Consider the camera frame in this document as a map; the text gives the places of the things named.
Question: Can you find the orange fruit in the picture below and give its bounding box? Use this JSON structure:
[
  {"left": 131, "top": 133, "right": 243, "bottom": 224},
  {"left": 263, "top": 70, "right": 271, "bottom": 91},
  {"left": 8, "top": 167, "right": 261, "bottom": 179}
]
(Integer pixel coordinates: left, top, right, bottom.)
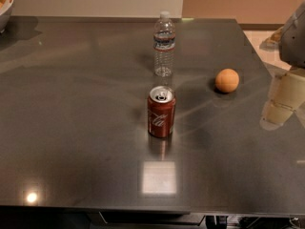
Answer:
[{"left": 215, "top": 69, "right": 239, "bottom": 94}]

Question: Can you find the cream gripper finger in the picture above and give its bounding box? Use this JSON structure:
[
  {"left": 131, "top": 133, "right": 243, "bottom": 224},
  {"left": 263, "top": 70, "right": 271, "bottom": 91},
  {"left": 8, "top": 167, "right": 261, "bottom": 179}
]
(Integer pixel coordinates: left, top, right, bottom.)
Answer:
[{"left": 260, "top": 68, "right": 305, "bottom": 131}]

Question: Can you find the white bowl with fruit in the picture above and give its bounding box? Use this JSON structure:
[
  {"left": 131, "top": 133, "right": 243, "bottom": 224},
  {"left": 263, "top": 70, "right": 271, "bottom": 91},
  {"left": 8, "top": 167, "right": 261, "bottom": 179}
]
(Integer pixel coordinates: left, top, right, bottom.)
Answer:
[{"left": 0, "top": 0, "right": 14, "bottom": 33}]

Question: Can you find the clear plastic water bottle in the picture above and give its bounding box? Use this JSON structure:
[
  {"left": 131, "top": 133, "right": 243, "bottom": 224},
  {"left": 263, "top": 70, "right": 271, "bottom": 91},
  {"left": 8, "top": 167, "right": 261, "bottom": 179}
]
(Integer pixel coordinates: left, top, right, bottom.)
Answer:
[{"left": 153, "top": 11, "right": 175, "bottom": 77}]

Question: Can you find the red coke can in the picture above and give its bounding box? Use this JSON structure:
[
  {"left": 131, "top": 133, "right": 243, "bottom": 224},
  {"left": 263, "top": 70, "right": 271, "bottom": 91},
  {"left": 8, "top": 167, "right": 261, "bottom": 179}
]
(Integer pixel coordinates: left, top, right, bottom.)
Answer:
[{"left": 148, "top": 86, "right": 176, "bottom": 138}]

